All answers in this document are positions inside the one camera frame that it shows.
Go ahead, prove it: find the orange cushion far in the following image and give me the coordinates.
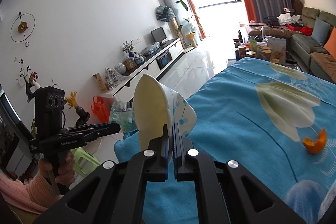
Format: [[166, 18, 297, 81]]
[[323, 27, 336, 59]]

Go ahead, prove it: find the white standing air conditioner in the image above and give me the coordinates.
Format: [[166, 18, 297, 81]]
[[164, 0, 197, 47]]

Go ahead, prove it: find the black plant stand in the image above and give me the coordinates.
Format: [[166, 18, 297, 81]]
[[14, 56, 91, 126]]

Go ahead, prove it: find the clear green printed wrapper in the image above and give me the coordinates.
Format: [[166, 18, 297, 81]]
[[109, 101, 138, 139]]

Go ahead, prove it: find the round wall clock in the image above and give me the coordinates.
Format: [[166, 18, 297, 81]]
[[10, 12, 36, 47]]

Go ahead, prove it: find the person left hand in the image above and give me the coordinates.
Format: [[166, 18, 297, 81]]
[[38, 151, 75, 186]]

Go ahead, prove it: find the grey blue cushion far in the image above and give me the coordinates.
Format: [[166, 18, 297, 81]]
[[311, 17, 330, 46]]

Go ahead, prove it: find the blue floral tablecloth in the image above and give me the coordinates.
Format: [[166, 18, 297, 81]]
[[114, 58, 335, 223]]

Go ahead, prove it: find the small black monitor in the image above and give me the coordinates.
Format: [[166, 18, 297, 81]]
[[150, 27, 167, 45]]

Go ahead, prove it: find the green sectional sofa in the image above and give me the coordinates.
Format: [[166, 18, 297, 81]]
[[290, 7, 335, 84]]

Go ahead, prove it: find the green plastic stool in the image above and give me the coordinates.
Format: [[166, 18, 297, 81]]
[[71, 147, 101, 178]]

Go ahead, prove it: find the dark glass coffee table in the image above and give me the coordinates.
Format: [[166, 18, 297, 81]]
[[234, 24, 299, 70]]

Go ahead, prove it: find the white tv cabinet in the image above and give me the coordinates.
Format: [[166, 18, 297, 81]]
[[100, 39, 184, 101]]

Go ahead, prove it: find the covered standing fan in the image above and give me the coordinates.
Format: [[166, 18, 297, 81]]
[[155, 6, 176, 22]]

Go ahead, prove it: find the orange plastic bag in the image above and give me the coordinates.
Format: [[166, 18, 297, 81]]
[[91, 96, 110, 123]]

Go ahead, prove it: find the orange peel piece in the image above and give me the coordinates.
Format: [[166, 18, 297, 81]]
[[302, 128, 327, 155]]

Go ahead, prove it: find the potted tall leaf plant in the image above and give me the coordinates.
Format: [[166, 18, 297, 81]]
[[176, 0, 199, 48]]

